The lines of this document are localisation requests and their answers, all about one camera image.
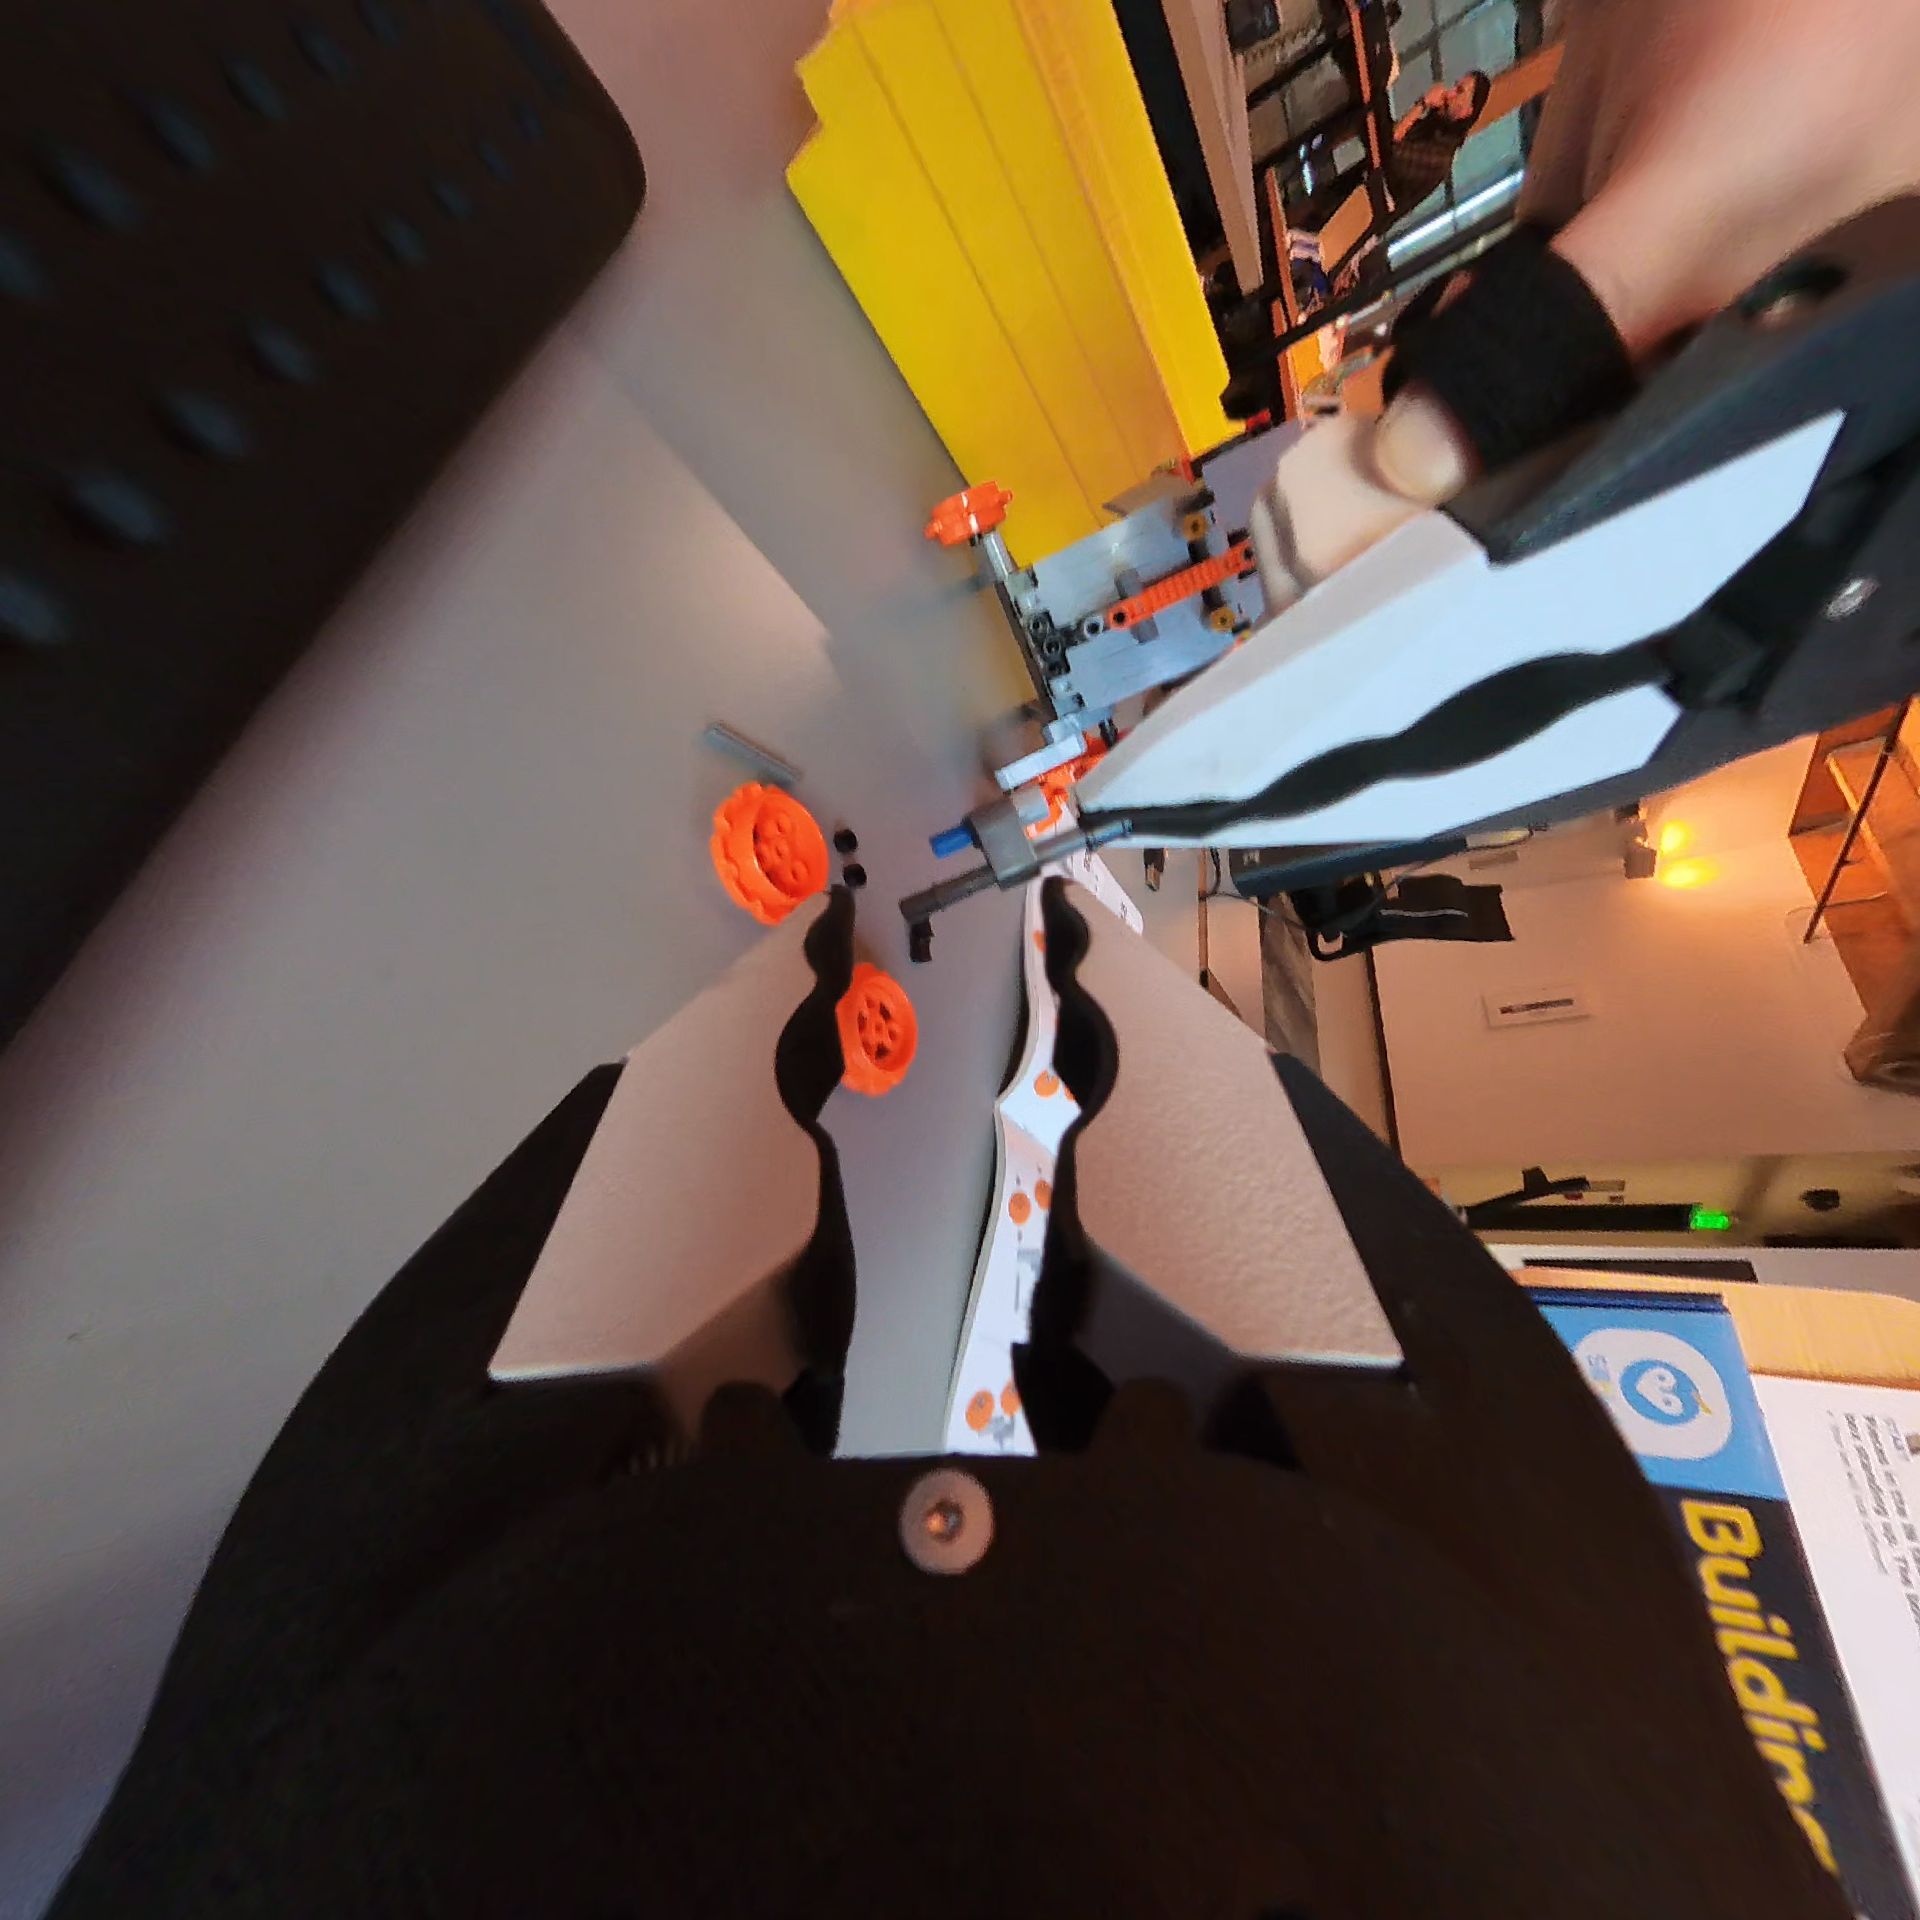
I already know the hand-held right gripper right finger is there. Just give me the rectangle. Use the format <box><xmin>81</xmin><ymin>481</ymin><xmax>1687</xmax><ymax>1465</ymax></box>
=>
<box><xmin>1016</xmin><ymin>878</ymin><xmax>1406</xmax><ymax>1454</ymax></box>

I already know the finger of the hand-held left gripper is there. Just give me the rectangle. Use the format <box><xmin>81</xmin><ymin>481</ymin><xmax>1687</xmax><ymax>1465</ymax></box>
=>
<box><xmin>1071</xmin><ymin>411</ymin><xmax>1847</xmax><ymax>826</ymax></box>
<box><xmin>1078</xmin><ymin>684</ymin><xmax>1684</xmax><ymax>854</ymax></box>

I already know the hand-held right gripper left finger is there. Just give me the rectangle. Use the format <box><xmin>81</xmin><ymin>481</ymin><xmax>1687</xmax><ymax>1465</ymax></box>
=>
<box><xmin>488</xmin><ymin>883</ymin><xmax>860</xmax><ymax>1454</ymax></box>

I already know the grey beam axle assembly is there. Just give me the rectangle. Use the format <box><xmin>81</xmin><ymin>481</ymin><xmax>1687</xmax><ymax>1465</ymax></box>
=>
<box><xmin>895</xmin><ymin>790</ymin><xmax>1143</xmax><ymax>923</ymax></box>

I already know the grey desk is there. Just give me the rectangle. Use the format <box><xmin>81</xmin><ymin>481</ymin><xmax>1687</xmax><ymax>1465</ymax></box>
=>
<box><xmin>0</xmin><ymin>0</ymin><xmax>1208</xmax><ymax>1920</ymax></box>

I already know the person's left hand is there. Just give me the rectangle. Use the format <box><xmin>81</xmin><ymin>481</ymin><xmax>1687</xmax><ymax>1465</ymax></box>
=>
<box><xmin>1372</xmin><ymin>0</ymin><xmax>1920</xmax><ymax>509</ymax></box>

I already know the black jacket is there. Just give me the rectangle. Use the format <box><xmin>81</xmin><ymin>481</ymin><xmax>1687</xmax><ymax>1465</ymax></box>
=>
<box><xmin>1288</xmin><ymin>873</ymin><xmax>1517</xmax><ymax>963</ymax></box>

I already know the open building instruction booklet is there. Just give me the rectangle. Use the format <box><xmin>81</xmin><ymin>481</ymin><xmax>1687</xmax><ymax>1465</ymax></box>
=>
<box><xmin>944</xmin><ymin>847</ymin><xmax>1150</xmax><ymax>1455</ymax></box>

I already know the orange spoked wheel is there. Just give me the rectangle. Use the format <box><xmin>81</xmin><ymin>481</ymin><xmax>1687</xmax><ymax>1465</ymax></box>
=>
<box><xmin>832</xmin><ymin>961</ymin><xmax>919</xmax><ymax>1098</ymax></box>

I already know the grey orange toy robot chassis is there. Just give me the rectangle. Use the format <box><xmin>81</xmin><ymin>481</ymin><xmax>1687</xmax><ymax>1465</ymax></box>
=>
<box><xmin>920</xmin><ymin>451</ymin><xmax>1269</xmax><ymax>818</ymax></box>

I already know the orange toothed sprocket wheel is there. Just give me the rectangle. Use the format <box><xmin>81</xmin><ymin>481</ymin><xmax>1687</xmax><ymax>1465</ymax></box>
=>
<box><xmin>708</xmin><ymin>779</ymin><xmax>832</xmax><ymax>927</ymax></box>

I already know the yellow plastic bin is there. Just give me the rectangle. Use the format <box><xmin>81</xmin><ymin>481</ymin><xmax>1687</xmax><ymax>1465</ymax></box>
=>
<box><xmin>784</xmin><ymin>0</ymin><xmax>1248</xmax><ymax>569</ymax></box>

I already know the blue toy robot box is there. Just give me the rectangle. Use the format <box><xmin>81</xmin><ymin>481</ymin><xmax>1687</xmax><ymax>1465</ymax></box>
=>
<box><xmin>1515</xmin><ymin>1266</ymin><xmax>1920</xmax><ymax>1920</ymax></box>

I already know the black perforated chair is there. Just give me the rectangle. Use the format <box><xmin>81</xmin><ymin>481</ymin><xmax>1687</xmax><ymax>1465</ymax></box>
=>
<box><xmin>0</xmin><ymin>0</ymin><xmax>647</xmax><ymax>1044</ymax></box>

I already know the wooden wall shelf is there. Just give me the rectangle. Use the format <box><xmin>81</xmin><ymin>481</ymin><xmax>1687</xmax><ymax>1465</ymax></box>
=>
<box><xmin>1789</xmin><ymin>702</ymin><xmax>1920</xmax><ymax>1087</ymax></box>

